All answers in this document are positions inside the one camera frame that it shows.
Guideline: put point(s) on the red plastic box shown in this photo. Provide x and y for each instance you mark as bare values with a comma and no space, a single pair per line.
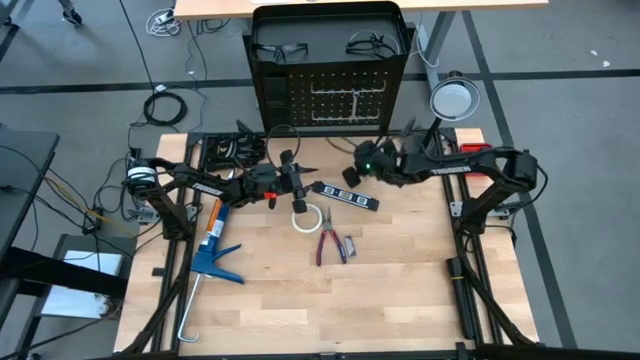
475,147

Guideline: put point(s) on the black desk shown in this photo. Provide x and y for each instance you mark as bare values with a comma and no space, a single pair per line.
20,175

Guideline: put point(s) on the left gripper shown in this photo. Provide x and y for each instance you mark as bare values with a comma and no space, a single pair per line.
267,182

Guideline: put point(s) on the black pegboard cart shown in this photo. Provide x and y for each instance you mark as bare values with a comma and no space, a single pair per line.
300,25

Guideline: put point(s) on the white masking tape roll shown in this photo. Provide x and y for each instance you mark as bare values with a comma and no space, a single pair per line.
315,227

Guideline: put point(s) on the person's foot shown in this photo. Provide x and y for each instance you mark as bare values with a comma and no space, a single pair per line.
74,18

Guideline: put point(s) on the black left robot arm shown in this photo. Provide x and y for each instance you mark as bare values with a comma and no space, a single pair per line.
200,186

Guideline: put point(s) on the silver pegboard hook rail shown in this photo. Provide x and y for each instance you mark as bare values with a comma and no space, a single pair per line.
335,92
335,120

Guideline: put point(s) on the red plastic tab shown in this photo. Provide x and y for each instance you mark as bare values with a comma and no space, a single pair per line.
270,196

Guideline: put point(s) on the light wooden desk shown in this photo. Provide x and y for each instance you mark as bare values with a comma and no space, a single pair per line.
450,7

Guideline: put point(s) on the white flat panel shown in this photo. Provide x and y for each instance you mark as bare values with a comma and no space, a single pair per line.
80,305

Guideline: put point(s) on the black pegboard bin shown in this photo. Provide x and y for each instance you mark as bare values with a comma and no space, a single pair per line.
277,89
280,116

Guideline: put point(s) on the black desk lamp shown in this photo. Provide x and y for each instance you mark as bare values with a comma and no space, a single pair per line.
455,97

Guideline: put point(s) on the silver combination wrench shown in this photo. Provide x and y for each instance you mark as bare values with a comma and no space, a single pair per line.
355,107

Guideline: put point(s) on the black metal rig frame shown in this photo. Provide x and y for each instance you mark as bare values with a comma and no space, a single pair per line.
550,353

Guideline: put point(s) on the small silver hex key set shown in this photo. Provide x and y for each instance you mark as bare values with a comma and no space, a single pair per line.
350,246

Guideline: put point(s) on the black power adapter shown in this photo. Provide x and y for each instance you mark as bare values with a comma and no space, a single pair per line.
90,226

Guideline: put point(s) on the black folded tripod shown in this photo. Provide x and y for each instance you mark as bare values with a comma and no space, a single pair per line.
462,300

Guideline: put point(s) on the blue caulking gun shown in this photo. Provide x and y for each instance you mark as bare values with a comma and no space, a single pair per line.
207,262

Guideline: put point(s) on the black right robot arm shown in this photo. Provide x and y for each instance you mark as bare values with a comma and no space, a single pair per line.
450,170

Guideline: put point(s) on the black spirit level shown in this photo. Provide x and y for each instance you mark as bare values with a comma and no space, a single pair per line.
345,196

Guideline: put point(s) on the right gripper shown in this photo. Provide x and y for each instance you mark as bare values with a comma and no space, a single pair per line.
382,167

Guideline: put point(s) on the black metal floor beam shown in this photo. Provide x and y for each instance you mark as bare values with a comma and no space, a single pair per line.
60,272

